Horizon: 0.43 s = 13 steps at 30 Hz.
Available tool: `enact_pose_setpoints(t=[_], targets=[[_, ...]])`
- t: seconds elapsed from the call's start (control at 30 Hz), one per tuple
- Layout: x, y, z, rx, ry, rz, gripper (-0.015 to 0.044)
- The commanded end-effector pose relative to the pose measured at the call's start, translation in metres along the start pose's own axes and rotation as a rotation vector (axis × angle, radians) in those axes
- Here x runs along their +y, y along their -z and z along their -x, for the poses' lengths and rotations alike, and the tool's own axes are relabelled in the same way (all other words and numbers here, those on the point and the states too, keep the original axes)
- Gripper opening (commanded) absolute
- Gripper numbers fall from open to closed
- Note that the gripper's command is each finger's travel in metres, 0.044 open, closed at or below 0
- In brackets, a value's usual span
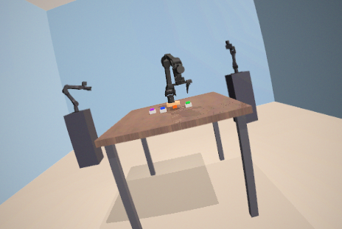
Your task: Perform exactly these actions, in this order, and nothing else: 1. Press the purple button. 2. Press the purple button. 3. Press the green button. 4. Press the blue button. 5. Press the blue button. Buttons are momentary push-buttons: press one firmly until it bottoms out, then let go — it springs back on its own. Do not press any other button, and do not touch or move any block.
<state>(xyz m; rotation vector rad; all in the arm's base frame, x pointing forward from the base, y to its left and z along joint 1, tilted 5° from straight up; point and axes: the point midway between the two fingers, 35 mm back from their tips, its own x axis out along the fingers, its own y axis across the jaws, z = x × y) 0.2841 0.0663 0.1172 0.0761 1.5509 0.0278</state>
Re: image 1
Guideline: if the green button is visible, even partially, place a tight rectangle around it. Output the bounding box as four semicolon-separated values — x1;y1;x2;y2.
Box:
185;101;192;108

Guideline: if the blue button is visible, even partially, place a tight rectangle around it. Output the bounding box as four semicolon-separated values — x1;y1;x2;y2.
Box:
160;107;167;113

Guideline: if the purple button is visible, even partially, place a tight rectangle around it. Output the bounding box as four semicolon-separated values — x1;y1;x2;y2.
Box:
149;108;156;114

